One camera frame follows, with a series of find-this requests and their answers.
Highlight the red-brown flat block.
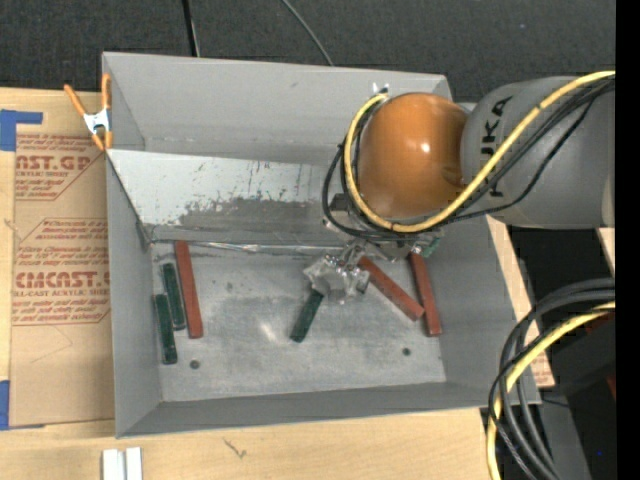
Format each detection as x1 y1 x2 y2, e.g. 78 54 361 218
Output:
408 251 444 339
356 255 427 323
173 239 206 341

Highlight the grey metal bin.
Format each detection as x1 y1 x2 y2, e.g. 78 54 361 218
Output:
101 51 544 440

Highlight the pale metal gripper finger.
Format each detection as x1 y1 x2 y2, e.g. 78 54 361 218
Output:
336 264 372 304
303 257 339 298

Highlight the brown cardboard board red print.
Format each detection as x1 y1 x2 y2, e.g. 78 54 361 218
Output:
0 86 117 430

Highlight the dark green block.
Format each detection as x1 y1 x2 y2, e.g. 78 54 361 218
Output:
152 293 180 366
289 288 326 344
160 262 188 332

